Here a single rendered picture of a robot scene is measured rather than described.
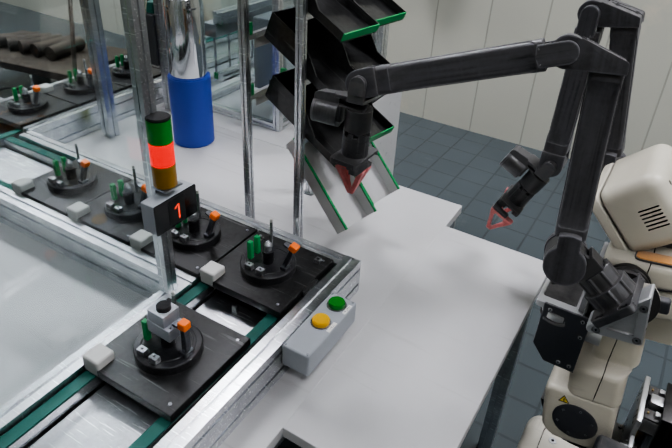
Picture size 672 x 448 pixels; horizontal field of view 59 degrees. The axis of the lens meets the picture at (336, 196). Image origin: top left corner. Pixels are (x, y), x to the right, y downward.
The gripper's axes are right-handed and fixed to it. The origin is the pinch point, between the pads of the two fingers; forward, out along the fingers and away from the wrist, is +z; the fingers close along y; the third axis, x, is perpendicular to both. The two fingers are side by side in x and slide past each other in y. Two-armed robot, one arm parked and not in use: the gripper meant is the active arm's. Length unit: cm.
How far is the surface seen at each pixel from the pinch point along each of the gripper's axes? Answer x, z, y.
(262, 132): -82, 40, -76
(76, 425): -23, 34, 59
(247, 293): -16.3, 27.7, 15.4
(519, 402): 45, 122, -82
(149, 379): -16, 28, 46
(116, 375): -22, 28, 49
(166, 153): -29.3, -9.1, 25.1
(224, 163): -77, 40, -47
